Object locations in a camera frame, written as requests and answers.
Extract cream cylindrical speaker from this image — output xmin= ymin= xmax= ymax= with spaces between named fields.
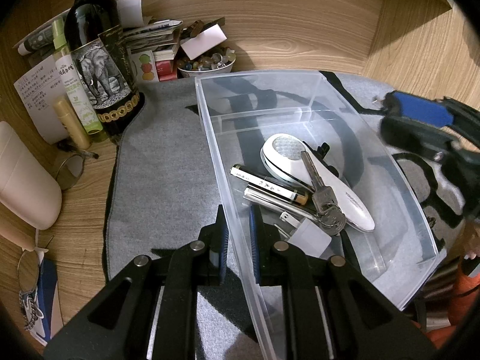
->
xmin=1 ymin=121 xmax=62 ymax=230

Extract silver keys bunch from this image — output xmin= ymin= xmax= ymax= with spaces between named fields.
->
xmin=301 ymin=151 xmax=347 ymax=236

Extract white bowl of trinkets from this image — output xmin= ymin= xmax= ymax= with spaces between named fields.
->
xmin=175 ymin=46 xmax=237 ymax=78

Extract yellow lip balm tube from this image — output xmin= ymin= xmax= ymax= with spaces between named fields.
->
xmin=52 ymin=95 xmax=91 ymax=150

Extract green white spray bottle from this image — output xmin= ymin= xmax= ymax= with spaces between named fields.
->
xmin=52 ymin=18 xmax=103 ymax=137

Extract grey rug with letters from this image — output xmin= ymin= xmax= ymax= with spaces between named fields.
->
xmin=105 ymin=71 xmax=465 ymax=359

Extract dark wine bottle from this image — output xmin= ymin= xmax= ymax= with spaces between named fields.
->
xmin=64 ymin=0 xmax=145 ymax=142

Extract clear plastic storage bin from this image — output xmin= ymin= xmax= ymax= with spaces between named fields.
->
xmin=195 ymin=71 xmax=441 ymax=359

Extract stack of books papers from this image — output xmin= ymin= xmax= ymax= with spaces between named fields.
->
xmin=116 ymin=0 xmax=183 ymax=84

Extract white handheld massager device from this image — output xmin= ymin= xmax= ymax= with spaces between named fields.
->
xmin=260 ymin=133 xmax=375 ymax=233

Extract round wire glasses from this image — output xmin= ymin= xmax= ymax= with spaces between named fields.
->
xmin=16 ymin=248 xmax=46 ymax=332

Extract person left hand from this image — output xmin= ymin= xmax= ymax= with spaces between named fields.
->
xmin=460 ymin=221 xmax=479 ymax=278

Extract white charger plug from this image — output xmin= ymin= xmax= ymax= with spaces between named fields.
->
xmin=280 ymin=211 xmax=332 ymax=258

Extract silver metal tube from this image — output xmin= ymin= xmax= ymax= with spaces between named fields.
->
xmin=243 ymin=187 xmax=317 ymax=221

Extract white handwritten note paper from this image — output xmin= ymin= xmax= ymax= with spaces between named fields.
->
xmin=14 ymin=56 xmax=68 ymax=145

